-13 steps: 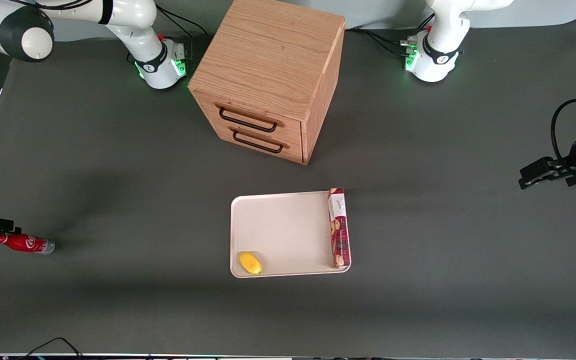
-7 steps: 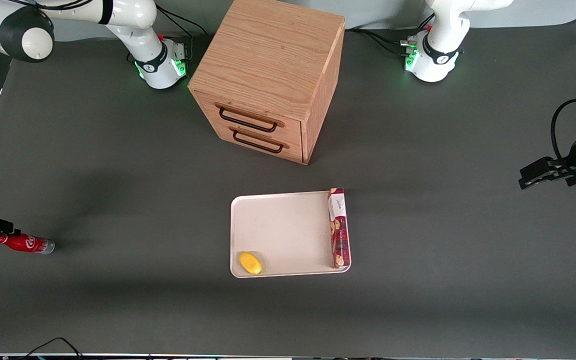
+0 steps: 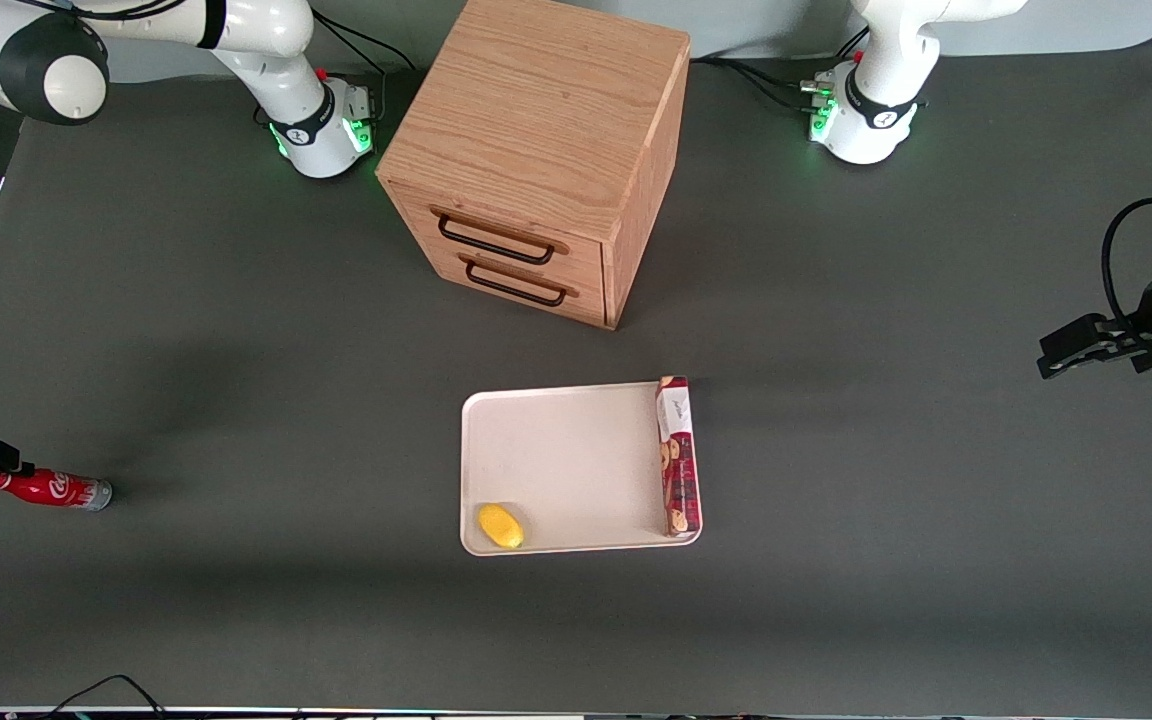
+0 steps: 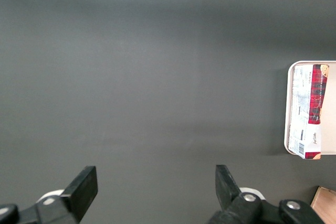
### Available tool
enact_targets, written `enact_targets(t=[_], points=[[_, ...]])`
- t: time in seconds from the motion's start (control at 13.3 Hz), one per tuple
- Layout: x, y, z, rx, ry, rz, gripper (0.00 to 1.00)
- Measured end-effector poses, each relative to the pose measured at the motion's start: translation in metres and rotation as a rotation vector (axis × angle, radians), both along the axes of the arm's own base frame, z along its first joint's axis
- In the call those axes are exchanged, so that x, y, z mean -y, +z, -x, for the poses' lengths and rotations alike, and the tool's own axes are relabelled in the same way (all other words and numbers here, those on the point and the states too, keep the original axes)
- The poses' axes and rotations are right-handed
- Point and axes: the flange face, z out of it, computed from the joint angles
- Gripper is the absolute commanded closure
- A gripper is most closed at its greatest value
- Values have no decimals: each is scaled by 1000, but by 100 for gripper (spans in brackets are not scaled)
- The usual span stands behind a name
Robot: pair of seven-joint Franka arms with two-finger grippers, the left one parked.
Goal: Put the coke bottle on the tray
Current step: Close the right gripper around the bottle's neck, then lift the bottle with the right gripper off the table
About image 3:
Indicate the red coke bottle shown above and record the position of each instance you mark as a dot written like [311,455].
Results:
[51,488]

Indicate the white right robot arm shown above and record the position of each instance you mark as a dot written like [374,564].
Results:
[236,30]

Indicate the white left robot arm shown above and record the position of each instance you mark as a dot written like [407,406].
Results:
[876,100]

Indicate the white plastic tray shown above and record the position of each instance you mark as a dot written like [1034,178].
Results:
[576,470]

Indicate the red cookie box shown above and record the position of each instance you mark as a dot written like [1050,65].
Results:
[679,470]

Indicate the yellow lemon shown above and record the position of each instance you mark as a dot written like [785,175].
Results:
[500,526]

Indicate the wooden two-drawer cabinet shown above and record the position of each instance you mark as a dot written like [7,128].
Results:
[536,130]

